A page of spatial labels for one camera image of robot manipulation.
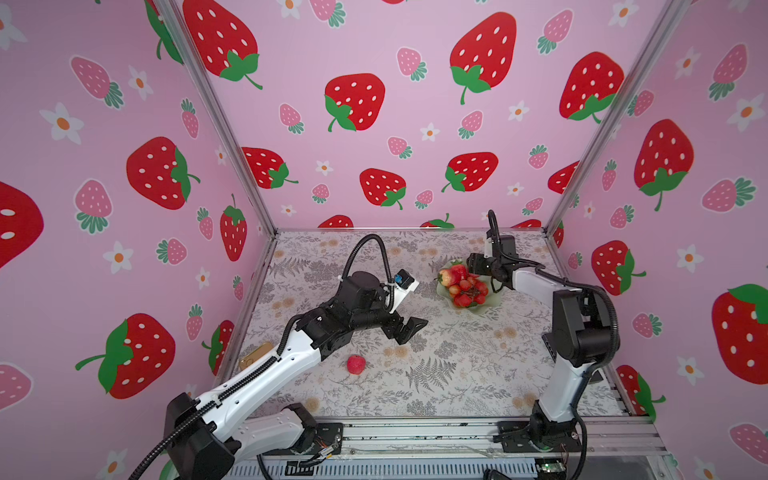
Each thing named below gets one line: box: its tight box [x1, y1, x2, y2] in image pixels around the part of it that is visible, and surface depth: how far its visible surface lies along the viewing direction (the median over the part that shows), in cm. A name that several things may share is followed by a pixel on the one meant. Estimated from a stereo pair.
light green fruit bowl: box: [436, 276, 503, 315], surface depth 99 cm
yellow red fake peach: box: [437, 269, 452, 287], surface depth 98 cm
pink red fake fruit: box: [346, 354, 367, 375], surface depth 85 cm
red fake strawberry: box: [451, 260, 468, 285], surface depth 102 cm
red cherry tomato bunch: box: [448, 273, 489, 308], surface depth 98 cm
